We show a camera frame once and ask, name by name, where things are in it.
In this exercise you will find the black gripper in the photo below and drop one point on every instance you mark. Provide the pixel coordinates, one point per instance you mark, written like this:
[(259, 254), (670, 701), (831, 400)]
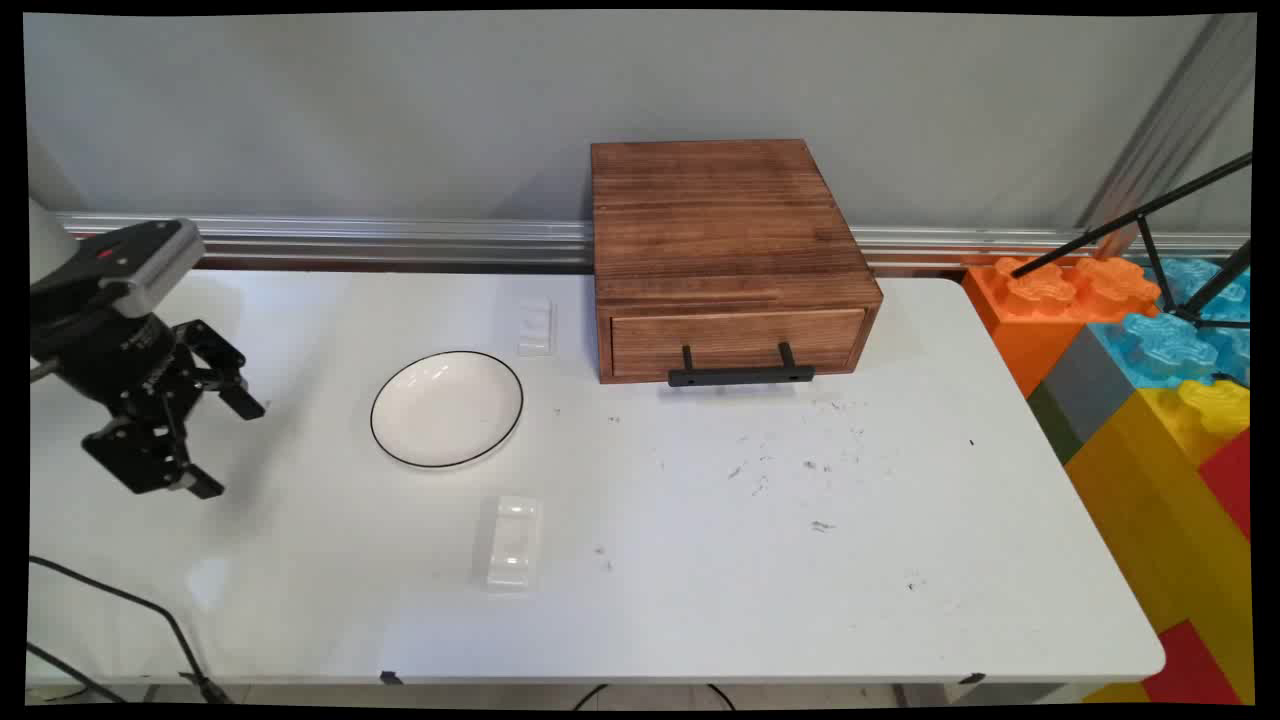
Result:
[(110, 365)]

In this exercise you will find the wooden cabinet door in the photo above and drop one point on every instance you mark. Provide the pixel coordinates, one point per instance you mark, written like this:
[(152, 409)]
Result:
[(735, 335)]

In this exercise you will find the white plate with black rim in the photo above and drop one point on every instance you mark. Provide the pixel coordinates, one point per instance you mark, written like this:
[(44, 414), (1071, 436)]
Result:
[(446, 410)]

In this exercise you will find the large clear plastic tray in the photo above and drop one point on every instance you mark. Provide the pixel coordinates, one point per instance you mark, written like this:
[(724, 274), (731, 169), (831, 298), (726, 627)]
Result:
[(510, 545)]

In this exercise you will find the small clear plastic tray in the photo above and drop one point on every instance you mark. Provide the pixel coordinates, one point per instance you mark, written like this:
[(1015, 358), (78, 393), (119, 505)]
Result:
[(535, 328)]

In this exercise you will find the brown wooden drawer box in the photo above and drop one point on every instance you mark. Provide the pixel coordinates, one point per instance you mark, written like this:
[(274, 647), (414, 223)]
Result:
[(715, 220)]

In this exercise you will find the orange giant toy brick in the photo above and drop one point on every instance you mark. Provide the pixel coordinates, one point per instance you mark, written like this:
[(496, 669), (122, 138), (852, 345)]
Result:
[(1030, 320)]

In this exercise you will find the dark green giant toy brick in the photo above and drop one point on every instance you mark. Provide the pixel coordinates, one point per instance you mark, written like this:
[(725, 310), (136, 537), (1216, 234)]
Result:
[(1055, 425)]

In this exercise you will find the grey giant toy brick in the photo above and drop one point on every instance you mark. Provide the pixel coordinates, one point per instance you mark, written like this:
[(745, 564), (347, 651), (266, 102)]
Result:
[(1085, 390)]

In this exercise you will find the yellow giant toy brick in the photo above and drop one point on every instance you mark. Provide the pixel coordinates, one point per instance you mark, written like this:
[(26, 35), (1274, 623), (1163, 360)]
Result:
[(1160, 500)]

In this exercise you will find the blue giant toy brick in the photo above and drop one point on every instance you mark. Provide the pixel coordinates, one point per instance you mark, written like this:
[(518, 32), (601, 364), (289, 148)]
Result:
[(1165, 345)]

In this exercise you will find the black tripod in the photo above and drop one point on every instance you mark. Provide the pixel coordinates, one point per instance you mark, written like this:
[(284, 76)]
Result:
[(1150, 210)]

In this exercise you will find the large red giant toy brick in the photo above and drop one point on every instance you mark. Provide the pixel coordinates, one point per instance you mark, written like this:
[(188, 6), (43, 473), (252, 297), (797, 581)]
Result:
[(1195, 665)]

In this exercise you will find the small red giant toy brick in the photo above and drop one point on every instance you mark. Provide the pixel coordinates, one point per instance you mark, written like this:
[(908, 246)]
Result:
[(1232, 480)]

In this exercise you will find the aluminium wall rail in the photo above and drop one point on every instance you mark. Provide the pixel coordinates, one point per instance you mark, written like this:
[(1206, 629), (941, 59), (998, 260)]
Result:
[(400, 240)]

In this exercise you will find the diagonal aluminium post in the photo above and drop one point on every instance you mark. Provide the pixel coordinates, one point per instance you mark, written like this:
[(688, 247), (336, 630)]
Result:
[(1165, 130)]

